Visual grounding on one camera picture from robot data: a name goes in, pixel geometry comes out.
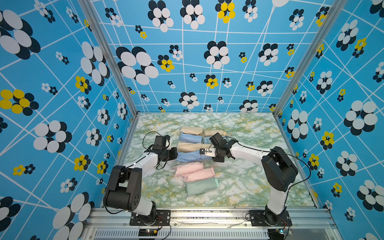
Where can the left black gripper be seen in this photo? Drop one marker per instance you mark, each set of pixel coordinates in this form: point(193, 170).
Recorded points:
point(174, 153)

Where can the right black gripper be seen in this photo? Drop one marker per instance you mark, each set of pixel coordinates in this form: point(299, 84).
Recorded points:
point(217, 159)

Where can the blue umbrella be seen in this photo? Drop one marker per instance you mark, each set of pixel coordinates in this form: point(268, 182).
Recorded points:
point(206, 140)
point(205, 157)

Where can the blue umbrella sleeve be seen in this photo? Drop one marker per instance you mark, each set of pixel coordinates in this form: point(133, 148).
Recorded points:
point(188, 138)
point(189, 157)

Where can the beige umbrella sleeve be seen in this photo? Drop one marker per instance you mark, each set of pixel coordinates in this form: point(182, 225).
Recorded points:
point(192, 130)
point(189, 147)

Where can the pink umbrella sleeve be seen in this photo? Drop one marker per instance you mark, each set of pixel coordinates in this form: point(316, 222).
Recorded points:
point(188, 168)
point(199, 175)

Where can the beige umbrella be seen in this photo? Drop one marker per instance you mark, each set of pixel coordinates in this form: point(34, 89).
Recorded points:
point(210, 133)
point(205, 146)

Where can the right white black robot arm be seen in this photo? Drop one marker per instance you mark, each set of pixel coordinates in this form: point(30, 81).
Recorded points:
point(279, 169)

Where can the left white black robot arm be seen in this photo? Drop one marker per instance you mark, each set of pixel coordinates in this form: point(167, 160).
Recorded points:
point(124, 187)

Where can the green umbrella sleeve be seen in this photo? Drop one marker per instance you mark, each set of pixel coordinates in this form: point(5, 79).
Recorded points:
point(202, 186)

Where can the left circuit board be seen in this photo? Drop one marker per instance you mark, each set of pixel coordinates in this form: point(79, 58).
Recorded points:
point(148, 233)

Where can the circuit board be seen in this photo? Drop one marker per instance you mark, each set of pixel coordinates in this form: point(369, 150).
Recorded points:
point(148, 233)
point(276, 235)

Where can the right circuit board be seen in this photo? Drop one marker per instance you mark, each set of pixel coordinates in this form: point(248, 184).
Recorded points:
point(276, 235)

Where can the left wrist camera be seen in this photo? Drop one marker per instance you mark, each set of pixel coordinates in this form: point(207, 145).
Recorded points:
point(162, 142)

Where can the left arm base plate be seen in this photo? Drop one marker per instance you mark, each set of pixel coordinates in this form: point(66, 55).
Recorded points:
point(158, 218)

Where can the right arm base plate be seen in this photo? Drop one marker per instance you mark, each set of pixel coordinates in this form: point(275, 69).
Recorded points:
point(266, 218)

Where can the aluminium front rail frame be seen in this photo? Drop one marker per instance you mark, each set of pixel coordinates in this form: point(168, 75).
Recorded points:
point(213, 224)

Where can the left aluminium corner post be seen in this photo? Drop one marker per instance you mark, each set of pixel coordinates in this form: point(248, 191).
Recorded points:
point(102, 41)

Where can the aluminium corner post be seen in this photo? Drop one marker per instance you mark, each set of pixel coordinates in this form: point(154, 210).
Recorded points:
point(320, 36)
point(102, 41)

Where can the right aluminium corner post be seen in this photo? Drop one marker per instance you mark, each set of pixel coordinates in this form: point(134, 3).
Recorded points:
point(320, 36)

